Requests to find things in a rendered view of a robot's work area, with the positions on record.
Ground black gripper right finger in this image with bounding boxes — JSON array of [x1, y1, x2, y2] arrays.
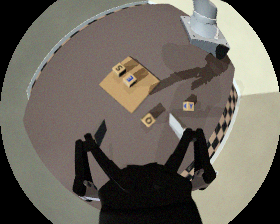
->
[[153, 113, 216, 191]]

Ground tan square mat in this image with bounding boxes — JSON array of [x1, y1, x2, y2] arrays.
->
[[99, 56, 160, 113]]

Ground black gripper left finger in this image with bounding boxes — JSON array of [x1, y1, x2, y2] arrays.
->
[[73, 119, 136, 202]]

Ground wooden letter block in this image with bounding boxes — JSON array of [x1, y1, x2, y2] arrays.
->
[[112, 63, 126, 77], [123, 73, 137, 88], [141, 113, 156, 127], [183, 101, 194, 111]]

